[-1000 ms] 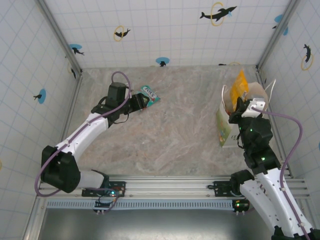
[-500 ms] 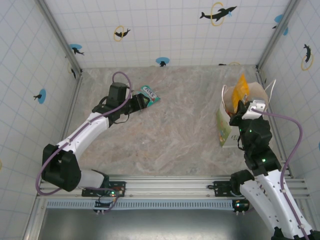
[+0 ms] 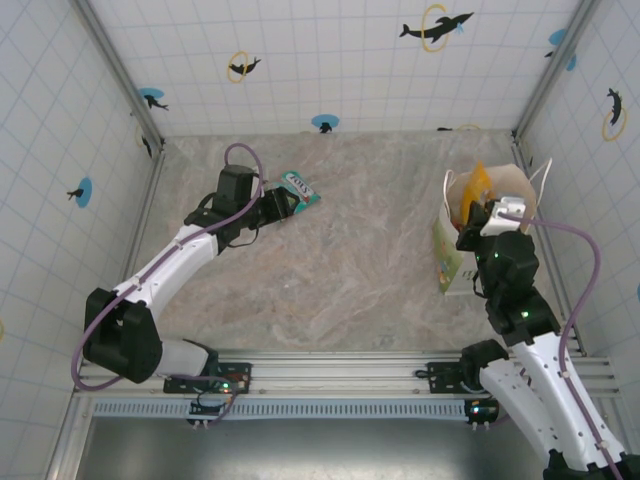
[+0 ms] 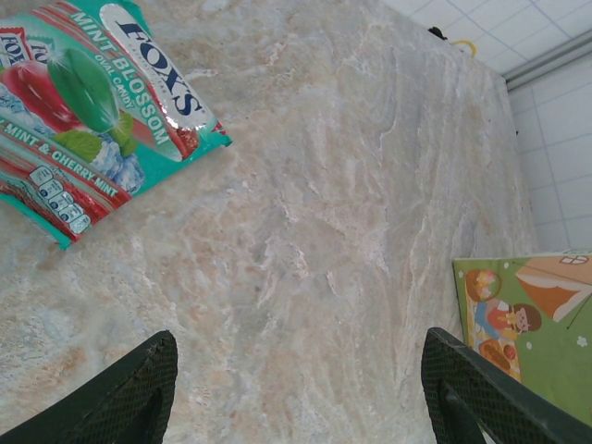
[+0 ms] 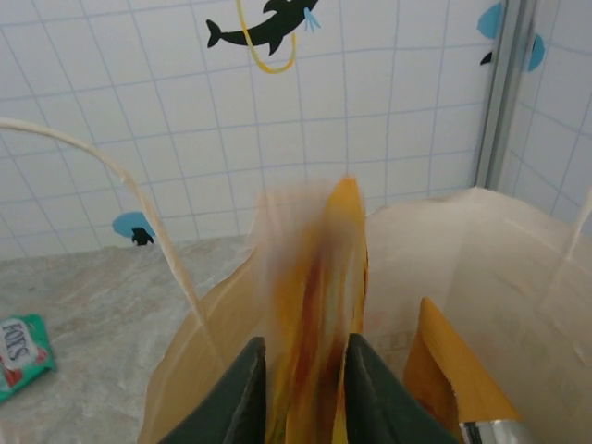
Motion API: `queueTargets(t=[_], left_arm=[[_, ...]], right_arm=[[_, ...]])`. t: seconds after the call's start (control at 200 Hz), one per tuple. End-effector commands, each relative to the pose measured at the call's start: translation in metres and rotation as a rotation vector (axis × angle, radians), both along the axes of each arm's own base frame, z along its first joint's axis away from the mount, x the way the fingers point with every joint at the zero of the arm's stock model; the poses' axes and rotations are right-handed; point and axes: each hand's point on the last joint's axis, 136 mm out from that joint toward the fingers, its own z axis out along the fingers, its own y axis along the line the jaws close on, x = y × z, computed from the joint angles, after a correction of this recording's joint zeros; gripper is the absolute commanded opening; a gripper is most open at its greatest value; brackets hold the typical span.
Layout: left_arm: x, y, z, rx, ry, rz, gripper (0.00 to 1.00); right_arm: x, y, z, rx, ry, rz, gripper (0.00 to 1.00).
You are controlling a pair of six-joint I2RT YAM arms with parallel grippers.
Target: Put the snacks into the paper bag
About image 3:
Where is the blue disc black fish sticker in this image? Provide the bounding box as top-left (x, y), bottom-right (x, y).
top-left (138, 87), bottom-right (170, 112)

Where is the small circuit board with LEDs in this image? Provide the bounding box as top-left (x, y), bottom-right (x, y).
top-left (213, 370), bottom-right (251, 394)

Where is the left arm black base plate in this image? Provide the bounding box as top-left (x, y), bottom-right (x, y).
top-left (163, 360), bottom-right (254, 396)

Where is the small dolphin sticker yellow ring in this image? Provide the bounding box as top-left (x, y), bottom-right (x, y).
top-left (227, 49), bottom-right (263, 84)

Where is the upright dolphin yellow ring sticker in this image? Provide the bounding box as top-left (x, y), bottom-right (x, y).
top-left (601, 87), bottom-right (629, 142)

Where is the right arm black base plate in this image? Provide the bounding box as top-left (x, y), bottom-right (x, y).
top-left (427, 360), bottom-right (471, 395)

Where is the white paper bag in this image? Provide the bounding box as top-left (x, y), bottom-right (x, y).
top-left (432, 158), bottom-right (554, 297)

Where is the blue disc black seal sticker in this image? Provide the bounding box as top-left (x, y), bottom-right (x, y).
top-left (310, 113), bottom-right (340, 135)

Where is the blue oval black animal sticker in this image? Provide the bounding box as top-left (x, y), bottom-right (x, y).
top-left (66, 177), bottom-right (94, 209)

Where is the aluminium rail beam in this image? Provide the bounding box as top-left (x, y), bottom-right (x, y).
top-left (73, 348), bottom-right (621, 400)

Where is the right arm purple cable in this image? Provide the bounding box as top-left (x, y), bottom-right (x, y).
top-left (502, 212), bottom-right (626, 480)

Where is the yellow mango snack bag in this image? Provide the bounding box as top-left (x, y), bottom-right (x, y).
top-left (460, 159), bottom-right (496, 224)

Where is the white slotted cable duct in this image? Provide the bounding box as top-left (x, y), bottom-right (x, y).
top-left (92, 399), bottom-right (474, 420)

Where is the blue patches sticker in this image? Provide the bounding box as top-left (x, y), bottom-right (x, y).
top-left (544, 28), bottom-right (579, 71)

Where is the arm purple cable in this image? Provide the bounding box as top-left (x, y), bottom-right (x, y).
top-left (72, 143), bottom-right (266, 396)
top-left (502, 212), bottom-right (626, 480)

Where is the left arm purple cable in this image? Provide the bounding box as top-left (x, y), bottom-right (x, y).
top-left (72, 143), bottom-right (266, 396)

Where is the teal Fox's mint candy bag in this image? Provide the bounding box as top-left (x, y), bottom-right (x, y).
top-left (272, 170), bottom-right (322, 217)

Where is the large dolphin sticker yellow ring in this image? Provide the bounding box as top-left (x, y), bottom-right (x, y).
top-left (398, 3), bottom-right (475, 54)

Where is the left gripper thin black cable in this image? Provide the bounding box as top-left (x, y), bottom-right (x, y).
top-left (219, 224), bottom-right (259, 250)

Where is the black animal yellow ring sticker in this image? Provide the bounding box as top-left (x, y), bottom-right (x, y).
top-left (134, 124), bottom-right (154, 159)

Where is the black connector box with plugs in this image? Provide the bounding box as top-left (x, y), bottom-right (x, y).
top-left (464, 398), bottom-right (500, 430)
top-left (187, 399), bottom-right (236, 431)

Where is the aluminium corner post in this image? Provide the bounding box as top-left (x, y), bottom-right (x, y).
top-left (69, 0), bottom-right (166, 151)
top-left (512, 0), bottom-right (601, 141)

